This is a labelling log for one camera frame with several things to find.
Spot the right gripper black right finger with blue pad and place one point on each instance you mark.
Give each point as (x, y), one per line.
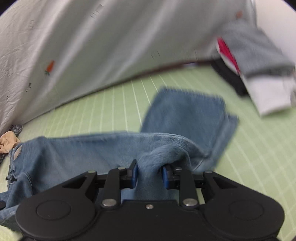
(181, 179)

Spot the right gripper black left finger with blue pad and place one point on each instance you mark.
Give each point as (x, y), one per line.
(116, 180)

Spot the blue denim jeans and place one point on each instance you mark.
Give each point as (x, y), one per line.
(183, 128)

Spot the black folded garment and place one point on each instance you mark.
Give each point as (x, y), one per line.
(229, 76)

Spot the beige crumpled cloth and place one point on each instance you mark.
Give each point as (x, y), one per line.
(8, 140)

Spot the white folded garment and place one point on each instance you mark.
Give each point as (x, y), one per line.
(270, 93)

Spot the red striped folded garment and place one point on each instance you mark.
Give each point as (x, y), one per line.
(227, 56)

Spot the white printed curtain cloth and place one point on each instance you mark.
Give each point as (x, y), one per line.
(53, 52)

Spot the grey folded garment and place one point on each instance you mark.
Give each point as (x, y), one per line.
(253, 51)

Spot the dark brown bed frame edge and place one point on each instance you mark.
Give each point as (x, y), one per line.
(172, 67)

